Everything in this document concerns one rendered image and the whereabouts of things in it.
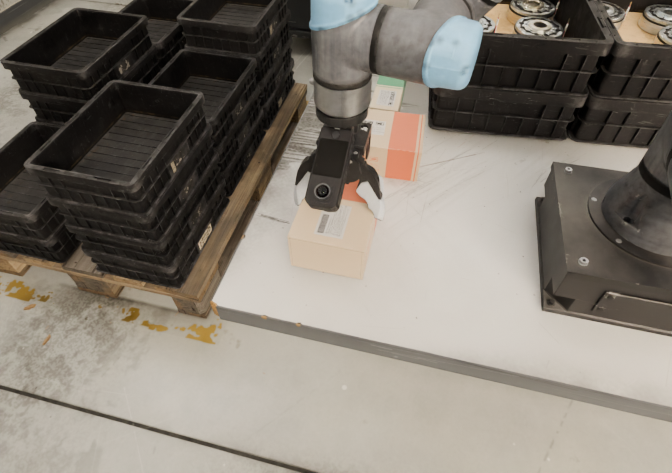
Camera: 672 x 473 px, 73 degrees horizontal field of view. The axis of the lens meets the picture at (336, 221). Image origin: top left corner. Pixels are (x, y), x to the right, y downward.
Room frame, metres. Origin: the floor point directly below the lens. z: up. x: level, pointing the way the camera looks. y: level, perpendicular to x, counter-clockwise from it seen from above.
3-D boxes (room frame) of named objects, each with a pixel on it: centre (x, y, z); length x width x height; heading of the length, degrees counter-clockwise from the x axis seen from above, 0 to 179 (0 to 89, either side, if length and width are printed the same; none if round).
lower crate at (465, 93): (0.98, -0.38, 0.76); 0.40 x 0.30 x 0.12; 172
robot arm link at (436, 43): (0.50, -0.11, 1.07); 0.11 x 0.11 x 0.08; 68
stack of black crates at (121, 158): (0.97, 0.57, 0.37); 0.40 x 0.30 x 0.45; 166
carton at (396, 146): (0.73, -0.09, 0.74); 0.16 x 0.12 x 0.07; 79
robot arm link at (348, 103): (0.52, -0.01, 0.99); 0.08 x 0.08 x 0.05
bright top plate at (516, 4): (1.08, -0.46, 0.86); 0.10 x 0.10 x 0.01
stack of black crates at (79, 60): (1.46, 0.86, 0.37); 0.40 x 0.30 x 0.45; 166
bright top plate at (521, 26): (0.97, -0.44, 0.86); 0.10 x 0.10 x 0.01
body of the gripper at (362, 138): (0.53, -0.01, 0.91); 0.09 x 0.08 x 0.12; 166
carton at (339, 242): (0.50, 0.00, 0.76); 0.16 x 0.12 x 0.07; 166
